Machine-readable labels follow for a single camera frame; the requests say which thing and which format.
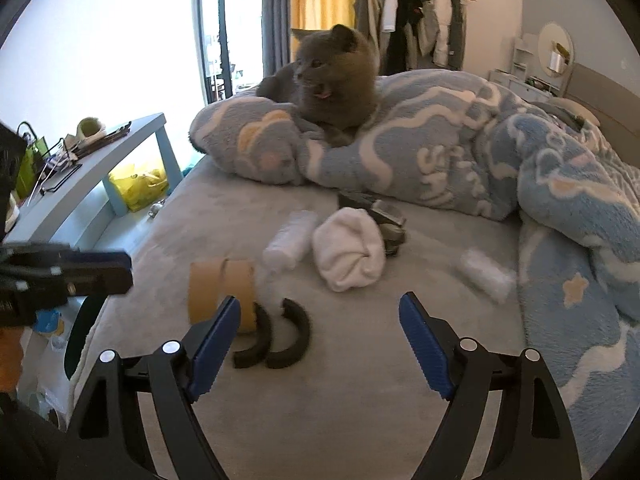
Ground white hanging puffer jacket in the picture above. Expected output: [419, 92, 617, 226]
[419, 0, 451, 64]

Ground white rolled sock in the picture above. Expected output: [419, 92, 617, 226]
[312, 207, 386, 292]

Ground black wire rack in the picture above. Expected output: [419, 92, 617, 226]
[39, 161, 83, 196]

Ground grey cat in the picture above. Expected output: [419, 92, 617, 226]
[256, 23, 381, 148]

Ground beige hanging coat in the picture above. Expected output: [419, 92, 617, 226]
[355, 0, 387, 61]

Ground round mirror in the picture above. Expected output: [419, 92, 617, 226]
[537, 22, 576, 78]

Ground blue printed packet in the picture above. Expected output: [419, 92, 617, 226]
[34, 309, 66, 337]

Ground white hanging shirt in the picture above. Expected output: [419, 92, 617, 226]
[380, 0, 399, 34]

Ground black curved foam piece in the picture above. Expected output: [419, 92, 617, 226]
[232, 301, 273, 369]
[265, 298, 312, 368]

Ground white green cup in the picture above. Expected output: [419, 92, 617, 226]
[76, 117, 108, 142]

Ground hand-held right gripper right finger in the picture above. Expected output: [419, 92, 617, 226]
[398, 291, 583, 480]

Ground grey hanging garment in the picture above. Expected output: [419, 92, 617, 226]
[446, 0, 467, 70]

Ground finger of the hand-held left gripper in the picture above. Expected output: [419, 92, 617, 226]
[0, 242, 132, 273]
[0, 265, 134, 328]

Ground black hanging jacket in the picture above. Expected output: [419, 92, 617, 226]
[384, 0, 427, 74]

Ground light blue shelf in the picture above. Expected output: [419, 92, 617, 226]
[2, 112, 183, 261]

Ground white vanity table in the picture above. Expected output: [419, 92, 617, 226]
[487, 35, 562, 99]

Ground yellow plastic bag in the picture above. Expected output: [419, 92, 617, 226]
[109, 160, 168, 212]

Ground grey curtain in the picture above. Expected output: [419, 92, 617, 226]
[262, 0, 292, 78]

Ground grey headboard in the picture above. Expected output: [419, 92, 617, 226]
[565, 62, 640, 171]

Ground green bag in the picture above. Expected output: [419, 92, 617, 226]
[15, 122, 51, 201]

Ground black tissue packet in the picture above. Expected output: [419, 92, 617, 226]
[337, 191, 407, 257]

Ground blue printed fleece blanket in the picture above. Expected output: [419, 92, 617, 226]
[189, 69, 640, 421]

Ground clear bubble wrap roll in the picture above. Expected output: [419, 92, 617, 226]
[457, 249, 516, 303]
[262, 210, 319, 268]

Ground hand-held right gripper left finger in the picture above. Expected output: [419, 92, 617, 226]
[62, 295, 242, 480]

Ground grey bed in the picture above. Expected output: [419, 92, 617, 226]
[70, 152, 621, 480]

